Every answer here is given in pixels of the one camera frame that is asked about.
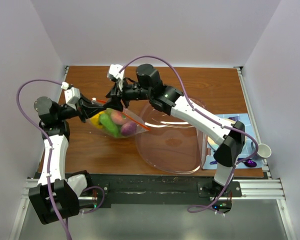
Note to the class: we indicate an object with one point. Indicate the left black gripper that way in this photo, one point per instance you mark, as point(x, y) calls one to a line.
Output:
point(87, 108)

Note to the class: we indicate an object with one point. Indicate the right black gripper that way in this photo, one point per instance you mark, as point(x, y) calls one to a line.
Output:
point(114, 103)

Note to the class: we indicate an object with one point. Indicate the clear zip top bag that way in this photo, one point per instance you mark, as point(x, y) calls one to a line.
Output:
point(130, 116)

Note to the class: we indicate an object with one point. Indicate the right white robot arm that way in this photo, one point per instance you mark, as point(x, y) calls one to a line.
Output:
point(230, 137)

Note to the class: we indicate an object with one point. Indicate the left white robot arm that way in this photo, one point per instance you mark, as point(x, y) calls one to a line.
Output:
point(56, 197)

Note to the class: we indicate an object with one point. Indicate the yellow fake bell pepper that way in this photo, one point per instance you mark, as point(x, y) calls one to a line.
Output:
point(95, 120)

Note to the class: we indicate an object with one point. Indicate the red fake tomato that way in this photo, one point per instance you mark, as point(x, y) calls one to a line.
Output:
point(118, 118)

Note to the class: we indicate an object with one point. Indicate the green fake vegetable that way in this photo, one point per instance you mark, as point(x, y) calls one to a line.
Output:
point(107, 123)

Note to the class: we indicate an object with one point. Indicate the purple fake onion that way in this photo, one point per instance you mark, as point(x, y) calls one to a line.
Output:
point(128, 129)

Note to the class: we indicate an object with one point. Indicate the clear pink plastic tray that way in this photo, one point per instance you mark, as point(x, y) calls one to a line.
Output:
point(171, 145)

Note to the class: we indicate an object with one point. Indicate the cream floral plate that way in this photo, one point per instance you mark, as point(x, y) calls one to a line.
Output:
point(211, 143)

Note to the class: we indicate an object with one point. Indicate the purple plastic fork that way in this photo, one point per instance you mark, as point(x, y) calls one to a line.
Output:
point(234, 118)

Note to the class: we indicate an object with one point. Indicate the purple plastic spoon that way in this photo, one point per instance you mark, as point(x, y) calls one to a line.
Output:
point(250, 163)

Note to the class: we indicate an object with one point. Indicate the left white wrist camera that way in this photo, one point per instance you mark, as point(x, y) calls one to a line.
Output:
point(72, 94)

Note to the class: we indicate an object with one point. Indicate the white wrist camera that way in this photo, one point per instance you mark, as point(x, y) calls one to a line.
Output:
point(72, 94)
point(116, 73)

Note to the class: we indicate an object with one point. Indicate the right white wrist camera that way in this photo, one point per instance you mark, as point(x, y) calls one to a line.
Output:
point(116, 73)

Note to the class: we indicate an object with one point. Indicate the white blue-handled mug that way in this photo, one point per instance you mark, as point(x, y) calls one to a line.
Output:
point(264, 152)

